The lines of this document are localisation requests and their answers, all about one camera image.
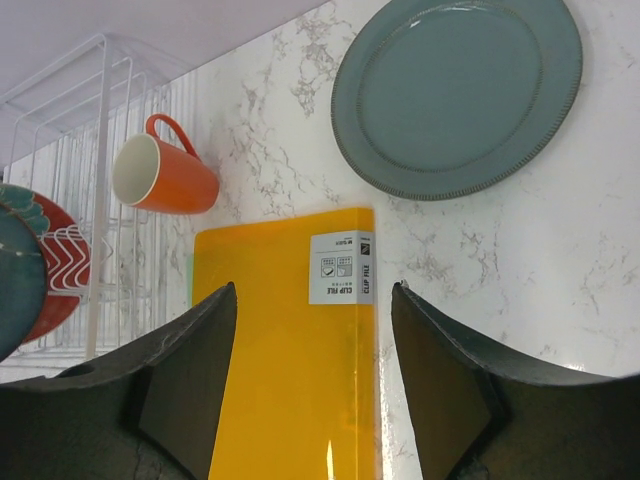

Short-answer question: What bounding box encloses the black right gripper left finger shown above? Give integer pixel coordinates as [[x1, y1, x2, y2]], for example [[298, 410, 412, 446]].
[[1, 283, 237, 479]]

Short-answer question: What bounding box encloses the dark red floral plate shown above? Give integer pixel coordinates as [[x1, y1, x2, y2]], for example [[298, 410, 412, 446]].
[[1, 205, 48, 360]]

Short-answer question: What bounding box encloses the yellow clip file folder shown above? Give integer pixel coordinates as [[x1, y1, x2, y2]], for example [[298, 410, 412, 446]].
[[193, 208, 378, 479]]

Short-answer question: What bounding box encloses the grey-green ceramic plate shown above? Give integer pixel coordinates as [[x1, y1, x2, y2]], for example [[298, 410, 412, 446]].
[[331, 1, 583, 201]]

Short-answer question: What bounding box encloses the red teal floral plate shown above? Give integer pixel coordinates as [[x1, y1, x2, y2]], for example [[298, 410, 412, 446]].
[[1, 184, 91, 343]]

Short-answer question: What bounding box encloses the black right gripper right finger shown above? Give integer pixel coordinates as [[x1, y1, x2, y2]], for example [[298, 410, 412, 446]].
[[391, 284, 639, 479]]

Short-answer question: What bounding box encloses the orange mug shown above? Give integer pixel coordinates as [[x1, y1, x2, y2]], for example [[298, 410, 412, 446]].
[[112, 113, 220, 215]]

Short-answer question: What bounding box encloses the white wire dish rack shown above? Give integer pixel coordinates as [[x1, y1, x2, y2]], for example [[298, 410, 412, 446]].
[[1, 34, 182, 381]]

